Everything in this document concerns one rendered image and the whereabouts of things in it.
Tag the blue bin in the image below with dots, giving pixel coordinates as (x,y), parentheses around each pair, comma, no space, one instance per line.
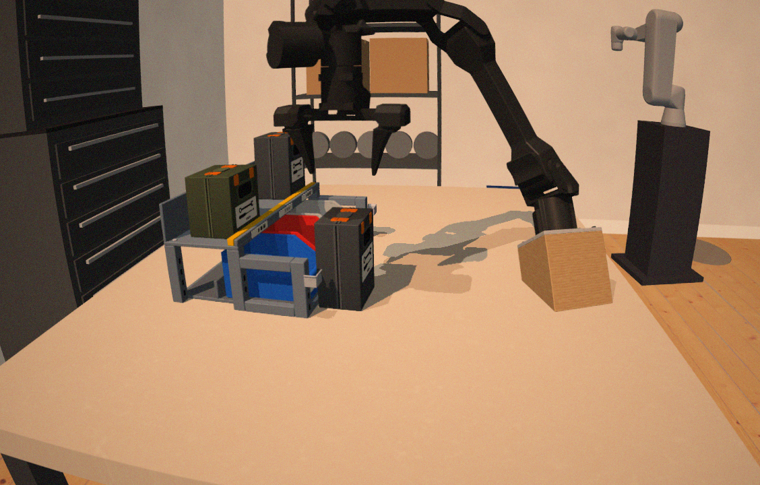
(275,285)

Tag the yellow flat bar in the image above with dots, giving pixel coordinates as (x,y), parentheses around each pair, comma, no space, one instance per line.
(240,232)

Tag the red open bin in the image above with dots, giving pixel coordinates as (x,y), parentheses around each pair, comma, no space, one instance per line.
(294,224)

